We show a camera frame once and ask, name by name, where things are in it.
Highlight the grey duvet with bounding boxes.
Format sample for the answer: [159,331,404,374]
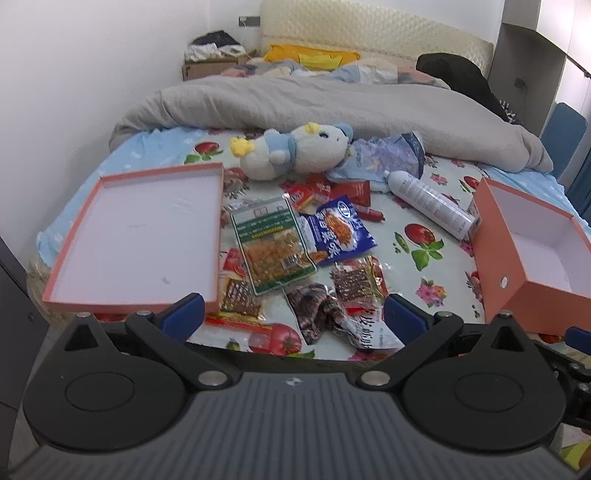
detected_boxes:
[108,69,555,174]

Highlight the floral bed sheet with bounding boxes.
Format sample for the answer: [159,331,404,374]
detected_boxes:
[28,124,578,363]

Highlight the blue purple plastic bag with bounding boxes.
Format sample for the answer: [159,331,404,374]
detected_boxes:
[327,131,426,192]

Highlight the blue snack packet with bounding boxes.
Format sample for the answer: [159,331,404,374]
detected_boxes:
[300,194,378,267]

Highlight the red-edged jerky packet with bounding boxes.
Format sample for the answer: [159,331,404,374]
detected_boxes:
[205,248,275,329]

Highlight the clear brown jerky packet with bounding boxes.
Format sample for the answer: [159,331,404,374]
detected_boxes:
[330,256,391,310]

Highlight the patterned patchwork quilt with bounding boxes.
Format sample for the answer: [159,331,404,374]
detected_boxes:
[222,58,451,90]

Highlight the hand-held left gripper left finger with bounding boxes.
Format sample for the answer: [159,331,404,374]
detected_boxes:
[62,292,230,391]

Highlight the white spray bottle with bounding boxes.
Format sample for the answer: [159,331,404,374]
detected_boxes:
[385,170,481,241]

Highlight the pink cardboard box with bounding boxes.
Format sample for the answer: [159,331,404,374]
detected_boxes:
[470,176,591,335]

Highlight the dark red pouch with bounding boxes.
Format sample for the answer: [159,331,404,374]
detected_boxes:
[316,178,373,208]

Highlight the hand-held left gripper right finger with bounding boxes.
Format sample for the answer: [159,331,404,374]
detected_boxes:
[358,293,527,391]

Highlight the brown cardboard box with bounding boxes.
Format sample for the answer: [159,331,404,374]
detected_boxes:
[181,48,257,83]

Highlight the green snack packet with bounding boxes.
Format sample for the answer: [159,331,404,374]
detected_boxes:
[229,196,319,296]

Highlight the yellow-green object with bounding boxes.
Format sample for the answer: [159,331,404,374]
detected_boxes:
[566,440,591,472]

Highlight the black clothing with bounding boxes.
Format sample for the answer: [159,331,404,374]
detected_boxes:
[416,53,536,137]

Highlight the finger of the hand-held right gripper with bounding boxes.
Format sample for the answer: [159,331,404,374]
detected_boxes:
[536,325,591,428]

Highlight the dark brown snack packet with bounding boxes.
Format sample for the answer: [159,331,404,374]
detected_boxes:
[284,282,352,347]

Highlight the yellow pillow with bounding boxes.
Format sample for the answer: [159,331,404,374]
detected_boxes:
[263,44,362,71]

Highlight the pile of clothes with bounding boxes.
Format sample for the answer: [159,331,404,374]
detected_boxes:
[185,31,245,63]

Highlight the pink box lid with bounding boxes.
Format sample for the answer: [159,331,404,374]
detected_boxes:
[41,161,225,315]

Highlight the cream quilted headboard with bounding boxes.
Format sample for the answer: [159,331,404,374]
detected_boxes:
[259,0,495,77]

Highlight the dark grey furniture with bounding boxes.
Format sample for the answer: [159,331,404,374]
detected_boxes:
[0,235,51,416]

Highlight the white and blue plush toy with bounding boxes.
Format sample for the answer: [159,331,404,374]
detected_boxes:
[230,121,355,182]

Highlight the blue chair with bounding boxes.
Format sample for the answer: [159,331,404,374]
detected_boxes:
[539,102,591,220]

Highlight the grey cabinet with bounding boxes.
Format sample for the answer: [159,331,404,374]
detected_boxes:
[488,22,591,139]

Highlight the red gold-edged snack packet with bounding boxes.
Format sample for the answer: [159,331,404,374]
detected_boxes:
[281,181,324,214]

